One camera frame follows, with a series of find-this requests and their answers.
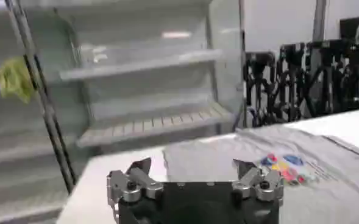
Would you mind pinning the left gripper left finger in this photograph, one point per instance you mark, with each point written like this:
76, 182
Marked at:
142, 182

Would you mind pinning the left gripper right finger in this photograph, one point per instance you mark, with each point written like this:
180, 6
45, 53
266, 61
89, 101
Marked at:
258, 184

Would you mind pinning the grey printed shirt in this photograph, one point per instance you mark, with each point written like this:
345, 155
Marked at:
222, 152

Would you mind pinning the white open display shelf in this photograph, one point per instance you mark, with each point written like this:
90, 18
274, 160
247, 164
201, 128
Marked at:
142, 65

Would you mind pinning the glass-sided display shelf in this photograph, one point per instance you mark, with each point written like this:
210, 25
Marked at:
8, 146

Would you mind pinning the green cloth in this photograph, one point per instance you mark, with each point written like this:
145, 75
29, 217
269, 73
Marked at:
14, 79

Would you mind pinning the black monitor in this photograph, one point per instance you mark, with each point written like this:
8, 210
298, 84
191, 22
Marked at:
350, 29

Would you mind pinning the black metal rack post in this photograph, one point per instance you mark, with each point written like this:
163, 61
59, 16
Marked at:
49, 121

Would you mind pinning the grey wall pillar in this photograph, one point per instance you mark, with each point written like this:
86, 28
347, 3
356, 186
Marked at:
319, 18

